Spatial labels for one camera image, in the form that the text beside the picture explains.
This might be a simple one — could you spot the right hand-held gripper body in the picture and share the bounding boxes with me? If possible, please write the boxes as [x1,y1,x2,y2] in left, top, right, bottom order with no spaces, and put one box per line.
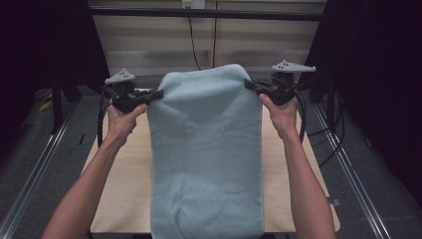
[261,59,317,107]

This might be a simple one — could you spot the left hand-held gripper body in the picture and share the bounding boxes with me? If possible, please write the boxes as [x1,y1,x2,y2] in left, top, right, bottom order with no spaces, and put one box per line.
[104,68,151,115]

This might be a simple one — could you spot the light blue towel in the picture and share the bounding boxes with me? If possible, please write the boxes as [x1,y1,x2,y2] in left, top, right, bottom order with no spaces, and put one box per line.
[146,63,266,239]

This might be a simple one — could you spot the person's right hand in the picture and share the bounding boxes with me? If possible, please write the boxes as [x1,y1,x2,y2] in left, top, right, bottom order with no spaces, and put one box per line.
[258,93,300,141]

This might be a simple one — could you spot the person's left hand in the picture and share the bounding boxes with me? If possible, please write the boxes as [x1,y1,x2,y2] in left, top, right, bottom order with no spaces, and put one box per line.
[105,101,149,147]

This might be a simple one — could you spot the black metal stand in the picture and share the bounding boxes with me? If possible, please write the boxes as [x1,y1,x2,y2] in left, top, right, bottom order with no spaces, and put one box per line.
[49,75,83,135]

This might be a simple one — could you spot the yellow object on floor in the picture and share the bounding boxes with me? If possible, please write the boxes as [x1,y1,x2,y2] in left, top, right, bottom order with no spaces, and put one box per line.
[37,99,55,113]

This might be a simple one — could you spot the black horizontal metal bar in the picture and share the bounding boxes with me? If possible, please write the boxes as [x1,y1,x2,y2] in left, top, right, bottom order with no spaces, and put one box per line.
[89,7,324,23]

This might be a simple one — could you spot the white power outlet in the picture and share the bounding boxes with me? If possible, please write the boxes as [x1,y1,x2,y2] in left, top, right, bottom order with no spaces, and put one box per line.
[180,0,207,10]

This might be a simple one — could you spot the dark curtain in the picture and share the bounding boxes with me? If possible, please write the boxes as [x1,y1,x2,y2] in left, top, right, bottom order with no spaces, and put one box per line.
[298,0,422,208]
[0,0,114,163]

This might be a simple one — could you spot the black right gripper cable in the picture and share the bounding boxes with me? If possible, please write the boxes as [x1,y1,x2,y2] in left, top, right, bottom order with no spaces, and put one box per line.
[292,89,309,144]

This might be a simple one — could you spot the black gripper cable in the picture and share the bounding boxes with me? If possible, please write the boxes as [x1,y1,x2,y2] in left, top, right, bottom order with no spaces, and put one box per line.
[292,89,309,144]
[97,84,115,149]

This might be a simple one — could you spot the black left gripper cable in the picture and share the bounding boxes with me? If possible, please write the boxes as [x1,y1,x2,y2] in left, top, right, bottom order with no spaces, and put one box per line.
[97,84,115,149]

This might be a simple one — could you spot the black wall cable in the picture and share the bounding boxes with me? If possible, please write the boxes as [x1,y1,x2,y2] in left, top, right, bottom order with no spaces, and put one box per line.
[187,15,203,72]

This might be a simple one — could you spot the black floor cables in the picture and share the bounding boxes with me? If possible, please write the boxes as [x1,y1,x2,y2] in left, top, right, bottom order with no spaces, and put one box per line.
[306,92,346,167]

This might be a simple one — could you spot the metal floor rail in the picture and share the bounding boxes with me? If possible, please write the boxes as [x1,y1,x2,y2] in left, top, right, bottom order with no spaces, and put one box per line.
[0,99,80,239]
[313,104,393,239]

